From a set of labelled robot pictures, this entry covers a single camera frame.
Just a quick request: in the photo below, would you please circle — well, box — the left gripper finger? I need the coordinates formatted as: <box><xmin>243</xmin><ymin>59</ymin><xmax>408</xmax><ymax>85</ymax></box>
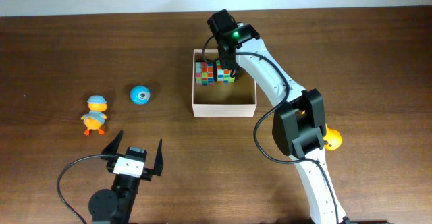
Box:
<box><xmin>101</xmin><ymin>130</ymin><xmax>124</xmax><ymax>160</ymax></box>
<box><xmin>153</xmin><ymin>139</ymin><xmax>163</xmax><ymax>176</ymax></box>

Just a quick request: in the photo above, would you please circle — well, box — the colourful puzzle cube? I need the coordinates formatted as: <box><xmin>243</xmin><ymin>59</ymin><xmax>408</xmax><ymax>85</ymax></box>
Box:
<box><xmin>194</xmin><ymin>62</ymin><xmax>214</xmax><ymax>86</ymax></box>
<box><xmin>215</xmin><ymin>60</ymin><xmax>236</xmax><ymax>84</ymax></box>

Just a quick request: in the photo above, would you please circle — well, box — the orange duck with blue hat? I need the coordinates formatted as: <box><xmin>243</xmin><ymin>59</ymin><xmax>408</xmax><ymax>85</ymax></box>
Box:
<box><xmin>80</xmin><ymin>95</ymin><xmax>107</xmax><ymax>136</ymax></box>

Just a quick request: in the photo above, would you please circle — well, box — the yellow rubber animal toy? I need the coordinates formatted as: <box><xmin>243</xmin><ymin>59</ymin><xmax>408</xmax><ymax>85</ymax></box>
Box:
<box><xmin>323</xmin><ymin>125</ymin><xmax>343</xmax><ymax>151</ymax></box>

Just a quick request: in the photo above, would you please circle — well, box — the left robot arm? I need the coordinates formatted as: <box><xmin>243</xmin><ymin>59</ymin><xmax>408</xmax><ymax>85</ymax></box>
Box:
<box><xmin>88</xmin><ymin>131</ymin><xmax>163</xmax><ymax>224</ymax></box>

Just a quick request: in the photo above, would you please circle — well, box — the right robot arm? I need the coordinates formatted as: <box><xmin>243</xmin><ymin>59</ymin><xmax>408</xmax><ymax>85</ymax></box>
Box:
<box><xmin>207</xmin><ymin>9</ymin><xmax>350</xmax><ymax>223</ymax></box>

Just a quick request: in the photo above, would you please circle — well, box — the beige open cardboard box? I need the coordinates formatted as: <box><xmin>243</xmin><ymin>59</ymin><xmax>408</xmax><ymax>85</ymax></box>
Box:
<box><xmin>192</xmin><ymin>49</ymin><xmax>257</xmax><ymax>117</ymax></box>

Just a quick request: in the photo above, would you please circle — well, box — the blue one-eyed ball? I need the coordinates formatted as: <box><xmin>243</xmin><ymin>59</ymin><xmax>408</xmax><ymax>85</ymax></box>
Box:
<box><xmin>130</xmin><ymin>85</ymin><xmax>151</xmax><ymax>105</ymax></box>

